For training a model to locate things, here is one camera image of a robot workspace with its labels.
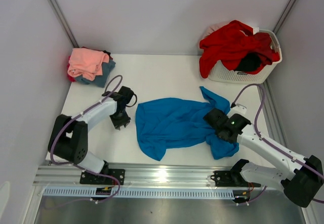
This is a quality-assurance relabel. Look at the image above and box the aluminium front rail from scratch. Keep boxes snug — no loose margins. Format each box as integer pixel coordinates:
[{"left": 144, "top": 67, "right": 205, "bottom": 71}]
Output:
[{"left": 33, "top": 163, "right": 230, "bottom": 189}]

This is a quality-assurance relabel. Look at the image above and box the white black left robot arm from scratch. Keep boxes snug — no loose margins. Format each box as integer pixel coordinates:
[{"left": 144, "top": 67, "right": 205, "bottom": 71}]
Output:
[{"left": 48, "top": 86, "right": 137, "bottom": 184}]

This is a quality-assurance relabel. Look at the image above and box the aluminium corner post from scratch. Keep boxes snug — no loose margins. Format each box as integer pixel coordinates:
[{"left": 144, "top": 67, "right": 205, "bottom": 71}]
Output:
[
  {"left": 47, "top": 0, "right": 79, "bottom": 48},
  {"left": 273, "top": 0, "right": 298, "bottom": 34}
]

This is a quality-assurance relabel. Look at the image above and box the black garment in basket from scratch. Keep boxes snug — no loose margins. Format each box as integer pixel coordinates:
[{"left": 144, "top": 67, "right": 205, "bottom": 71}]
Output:
[{"left": 235, "top": 53, "right": 261, "bottom": 72}]

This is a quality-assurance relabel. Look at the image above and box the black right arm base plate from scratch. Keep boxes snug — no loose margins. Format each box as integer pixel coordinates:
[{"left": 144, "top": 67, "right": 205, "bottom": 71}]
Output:
[{"left": 210, "top": 170, "right": 249, "bottom": 188}]

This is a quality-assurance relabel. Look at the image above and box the grey blue folded t shirt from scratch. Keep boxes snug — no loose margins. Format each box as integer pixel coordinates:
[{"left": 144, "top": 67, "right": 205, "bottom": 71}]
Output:
[{"left": 75, "top": 59, "right": 115, "bottom": 88}]

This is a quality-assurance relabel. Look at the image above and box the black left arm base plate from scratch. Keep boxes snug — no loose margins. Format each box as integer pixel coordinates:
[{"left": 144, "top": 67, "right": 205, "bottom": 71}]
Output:
[{"left": 79, "top": 168, "right": 126, "bottom": 186}]

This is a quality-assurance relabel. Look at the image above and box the aluminium corner post right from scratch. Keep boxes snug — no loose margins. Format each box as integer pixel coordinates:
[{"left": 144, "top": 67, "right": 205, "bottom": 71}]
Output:
[{"left": 273, "top": 0, "right": 298, "bottom": 34}]

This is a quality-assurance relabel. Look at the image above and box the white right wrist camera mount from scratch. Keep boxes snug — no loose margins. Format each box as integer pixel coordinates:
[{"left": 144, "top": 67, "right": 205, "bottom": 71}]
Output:
[{"left": 230, "top": 103, "right": 247, "bottom": 115}]

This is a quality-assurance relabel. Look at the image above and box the white perforated laundry basket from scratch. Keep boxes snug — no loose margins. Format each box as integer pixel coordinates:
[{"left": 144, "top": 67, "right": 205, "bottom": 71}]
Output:
[{"left": 208, "top": 29, "right": 282, "bottom": 84}]

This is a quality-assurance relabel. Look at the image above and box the aluminium corner post left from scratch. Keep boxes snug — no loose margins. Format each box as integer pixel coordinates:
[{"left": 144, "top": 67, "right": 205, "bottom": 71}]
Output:
[{"left": 47, "top": 0, "right": 79, "bottom": 48}]

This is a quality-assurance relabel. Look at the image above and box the white slotted cable duct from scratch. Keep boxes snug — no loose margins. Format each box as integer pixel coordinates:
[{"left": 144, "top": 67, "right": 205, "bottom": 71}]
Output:
[{"left": 43, "top": 186, "right": 235, "bottom": 200}]

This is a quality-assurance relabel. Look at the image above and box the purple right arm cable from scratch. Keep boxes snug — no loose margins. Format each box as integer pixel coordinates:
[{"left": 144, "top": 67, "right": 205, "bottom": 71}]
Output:
[{"left": 230, "top": 83, "right": 324, "bottom": 206}]

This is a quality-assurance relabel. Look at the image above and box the pale pink garment in basket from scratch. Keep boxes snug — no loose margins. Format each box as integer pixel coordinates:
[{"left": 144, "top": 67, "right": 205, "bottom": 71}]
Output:
[{"left": 202, "top": 21, "right": 229, "bottom": 39}]

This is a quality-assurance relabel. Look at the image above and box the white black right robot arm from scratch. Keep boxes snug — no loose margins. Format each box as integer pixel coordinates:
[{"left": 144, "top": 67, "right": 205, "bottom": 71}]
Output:
[{"left": 204, "top": 106, "right": 323, "bottom": 208}]

